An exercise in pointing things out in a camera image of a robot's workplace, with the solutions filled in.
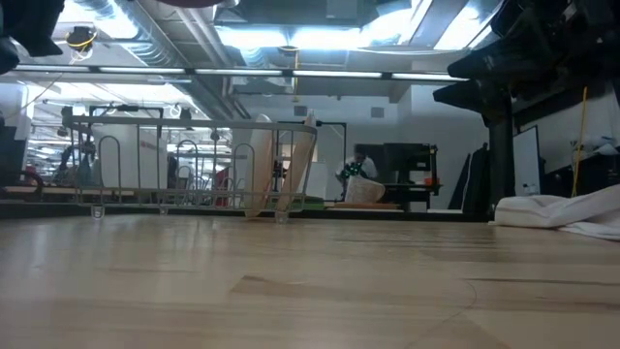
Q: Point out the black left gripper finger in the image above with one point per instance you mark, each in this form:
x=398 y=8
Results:
x=7 y=55

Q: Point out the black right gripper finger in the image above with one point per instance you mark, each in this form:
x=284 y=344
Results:
x=472 y=97
x=494 y=63

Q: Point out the beige plate with orange rim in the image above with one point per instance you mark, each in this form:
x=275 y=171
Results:
x=298 y=165

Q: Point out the small green robot arm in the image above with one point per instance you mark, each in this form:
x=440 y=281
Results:
x=350 y=170

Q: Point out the black leaning panel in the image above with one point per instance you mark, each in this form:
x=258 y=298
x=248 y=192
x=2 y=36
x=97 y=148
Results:
x=477 y=179

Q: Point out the whiteboard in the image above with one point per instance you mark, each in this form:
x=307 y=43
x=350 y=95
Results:
x=527 y=162

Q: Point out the black workstation desk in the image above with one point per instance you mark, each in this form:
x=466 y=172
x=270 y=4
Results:
x=412 y=169

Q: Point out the person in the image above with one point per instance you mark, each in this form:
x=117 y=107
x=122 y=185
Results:
x=361 y=162

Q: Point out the beige bag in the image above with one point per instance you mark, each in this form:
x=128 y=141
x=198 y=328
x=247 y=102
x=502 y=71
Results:
x=363 y=190

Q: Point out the white cloth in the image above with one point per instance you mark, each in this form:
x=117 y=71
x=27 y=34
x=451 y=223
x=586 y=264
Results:
x=562 y=211

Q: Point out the brown wooden board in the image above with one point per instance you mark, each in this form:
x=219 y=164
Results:
x=368 y=205

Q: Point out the long ceiling light bar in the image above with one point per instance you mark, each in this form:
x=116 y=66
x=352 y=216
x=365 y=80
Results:
x=242 y=72

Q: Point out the black frame post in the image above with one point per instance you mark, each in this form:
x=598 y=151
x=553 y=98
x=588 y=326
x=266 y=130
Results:
x=501 y=165

